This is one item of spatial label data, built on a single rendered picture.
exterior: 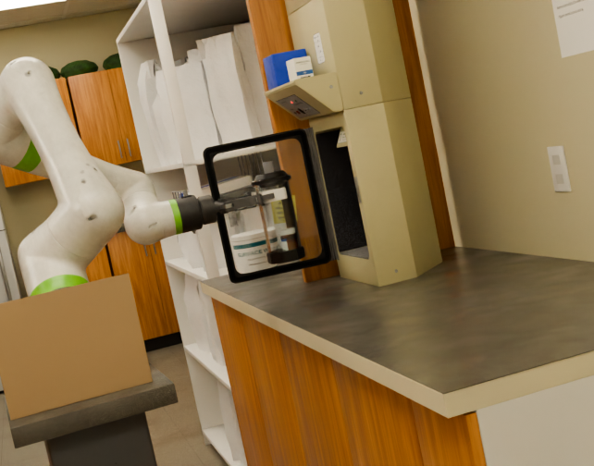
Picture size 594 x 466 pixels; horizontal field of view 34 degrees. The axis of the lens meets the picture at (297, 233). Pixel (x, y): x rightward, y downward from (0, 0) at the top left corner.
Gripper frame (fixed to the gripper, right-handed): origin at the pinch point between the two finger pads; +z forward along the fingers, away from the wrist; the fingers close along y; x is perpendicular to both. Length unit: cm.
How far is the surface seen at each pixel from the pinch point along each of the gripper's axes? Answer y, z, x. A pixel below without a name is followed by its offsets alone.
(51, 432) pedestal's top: -63, -69, 32
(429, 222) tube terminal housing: -2.7, 41.7, 17.1
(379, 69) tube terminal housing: -12.8, 32.1, -26.2
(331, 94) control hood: -14.1, 17.3, -22.3
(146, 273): 487, 16, 60
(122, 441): -57, -56, 39
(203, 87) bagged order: 124, 14, -41
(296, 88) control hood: -11.0, 9.4, -25.9
